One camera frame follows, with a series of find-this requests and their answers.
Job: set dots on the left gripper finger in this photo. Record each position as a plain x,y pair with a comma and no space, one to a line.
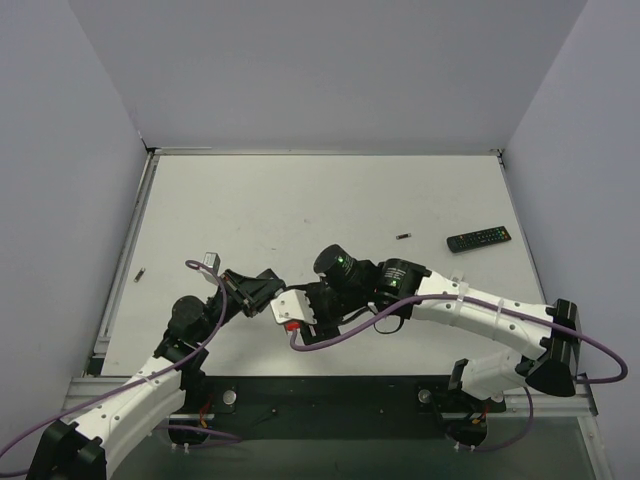
237,282
258,295

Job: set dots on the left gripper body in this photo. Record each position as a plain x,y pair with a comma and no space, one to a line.
248,295

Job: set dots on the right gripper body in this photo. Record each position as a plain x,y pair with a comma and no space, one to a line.
317,304

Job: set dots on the AAA battery pair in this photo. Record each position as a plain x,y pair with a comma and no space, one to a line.
139,275

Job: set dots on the slim black remote control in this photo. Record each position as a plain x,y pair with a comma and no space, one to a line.
269,283

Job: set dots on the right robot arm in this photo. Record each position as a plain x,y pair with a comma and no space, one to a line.
540,348

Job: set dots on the wide black remote control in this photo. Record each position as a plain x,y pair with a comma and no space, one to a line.
477,239

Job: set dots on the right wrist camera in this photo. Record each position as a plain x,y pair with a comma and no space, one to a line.
291,309

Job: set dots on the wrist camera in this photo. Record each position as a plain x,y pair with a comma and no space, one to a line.
291,309
210,266

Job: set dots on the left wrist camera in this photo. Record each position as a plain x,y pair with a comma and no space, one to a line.
210,266

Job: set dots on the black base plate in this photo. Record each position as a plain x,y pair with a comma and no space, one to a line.
409,407

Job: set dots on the aluminium frame rail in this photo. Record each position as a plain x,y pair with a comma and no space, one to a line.
82,389

